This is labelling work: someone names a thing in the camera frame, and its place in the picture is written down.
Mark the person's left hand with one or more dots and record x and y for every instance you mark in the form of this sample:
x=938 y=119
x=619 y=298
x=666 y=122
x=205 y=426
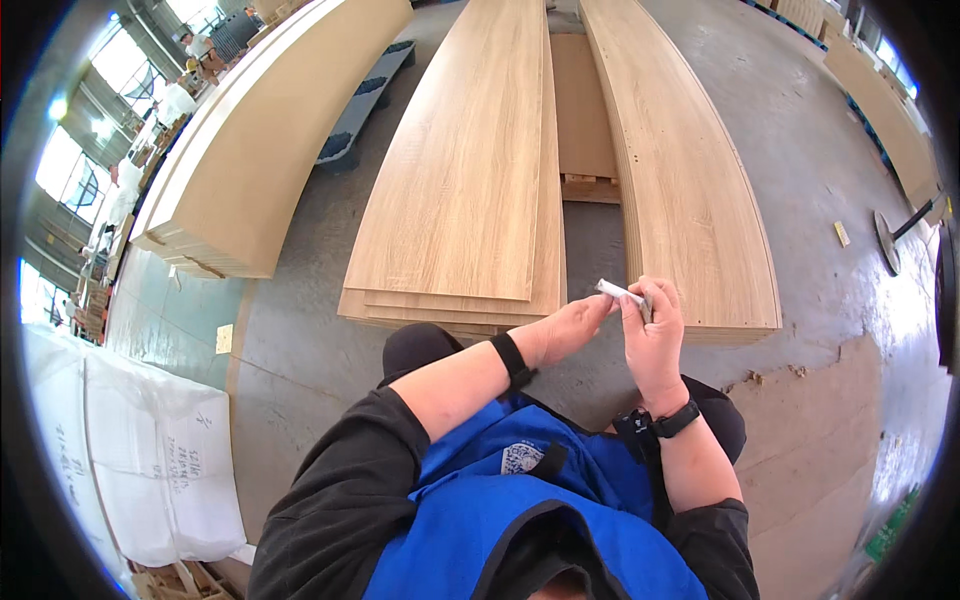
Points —
x=568 y=331

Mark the person's right hand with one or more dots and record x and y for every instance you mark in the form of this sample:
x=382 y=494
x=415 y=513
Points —
x=656 y=349

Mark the person's left fingers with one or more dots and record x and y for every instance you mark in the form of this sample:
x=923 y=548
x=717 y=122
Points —
x=604 y=304

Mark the white cylindrical stick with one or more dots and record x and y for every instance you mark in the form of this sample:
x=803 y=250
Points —
x=609 y=289

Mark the black wrist band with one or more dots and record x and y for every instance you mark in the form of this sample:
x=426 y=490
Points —
x=513 y=358
x=675 y=421

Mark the wooden pallet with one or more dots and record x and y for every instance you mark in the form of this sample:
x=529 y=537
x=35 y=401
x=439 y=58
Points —
x=589 y=189

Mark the narrow stack of oak panels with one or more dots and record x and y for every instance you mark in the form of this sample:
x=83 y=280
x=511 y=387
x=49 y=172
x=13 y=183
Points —
x=682 y=187

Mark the wide stack of oak panels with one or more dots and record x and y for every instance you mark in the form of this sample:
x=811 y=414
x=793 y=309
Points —
x=472 y=172

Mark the plain brown board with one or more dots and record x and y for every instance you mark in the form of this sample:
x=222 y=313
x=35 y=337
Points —
x=581 y=105

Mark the small yellow block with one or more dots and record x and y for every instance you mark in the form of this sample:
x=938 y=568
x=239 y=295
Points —
x=842 y=234

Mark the person's body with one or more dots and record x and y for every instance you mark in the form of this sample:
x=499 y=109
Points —
x=465 y=517

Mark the brown cardboard sheet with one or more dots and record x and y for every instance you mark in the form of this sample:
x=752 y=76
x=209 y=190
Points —
x=810 y=465

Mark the black stand with round base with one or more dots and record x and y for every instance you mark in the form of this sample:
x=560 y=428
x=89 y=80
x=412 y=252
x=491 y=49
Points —
x=889 y=240

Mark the grey plastic pallet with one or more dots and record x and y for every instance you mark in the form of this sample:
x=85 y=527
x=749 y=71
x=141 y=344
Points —
x=360 y=105

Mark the distant stack of beige panels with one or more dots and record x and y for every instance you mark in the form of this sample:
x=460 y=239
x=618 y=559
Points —
x=885 y=120

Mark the green printed pack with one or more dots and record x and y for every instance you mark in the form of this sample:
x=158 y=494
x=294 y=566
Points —
x=892 y=525

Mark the tall stack of beige panels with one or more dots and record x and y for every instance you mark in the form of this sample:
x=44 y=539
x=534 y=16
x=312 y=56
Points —
x=255 y=157

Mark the small pale board piece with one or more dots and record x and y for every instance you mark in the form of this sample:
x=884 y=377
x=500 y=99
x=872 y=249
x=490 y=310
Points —
x=224 y=339

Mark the white wrapped packages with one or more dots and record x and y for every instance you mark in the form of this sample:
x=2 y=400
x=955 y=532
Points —
x=150 y=457

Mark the cluttered work tables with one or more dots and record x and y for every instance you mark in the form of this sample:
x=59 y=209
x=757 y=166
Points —
x=112 y=232

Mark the heap of wood scraps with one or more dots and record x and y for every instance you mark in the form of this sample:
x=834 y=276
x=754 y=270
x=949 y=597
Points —
x=180 y=581

